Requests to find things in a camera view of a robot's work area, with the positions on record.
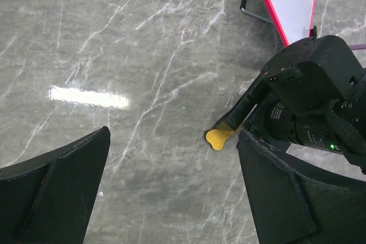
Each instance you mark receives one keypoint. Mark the yellow bone-shaped eraser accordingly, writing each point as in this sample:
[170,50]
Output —
[217,135]

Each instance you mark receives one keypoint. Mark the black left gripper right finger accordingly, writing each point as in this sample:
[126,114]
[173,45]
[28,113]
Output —
[293,201]

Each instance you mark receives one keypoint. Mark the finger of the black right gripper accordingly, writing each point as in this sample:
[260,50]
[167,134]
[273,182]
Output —
[233,119]

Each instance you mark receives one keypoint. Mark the wire whiteboard stand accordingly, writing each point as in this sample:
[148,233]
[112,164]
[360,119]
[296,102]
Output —
[247,7]

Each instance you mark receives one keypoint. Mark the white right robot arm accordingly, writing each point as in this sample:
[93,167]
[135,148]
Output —
[329,66]

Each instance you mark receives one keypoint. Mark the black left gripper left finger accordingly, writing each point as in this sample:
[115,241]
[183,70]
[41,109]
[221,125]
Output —
[50,198]

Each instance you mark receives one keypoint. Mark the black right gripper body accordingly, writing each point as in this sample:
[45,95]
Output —
[287,113]

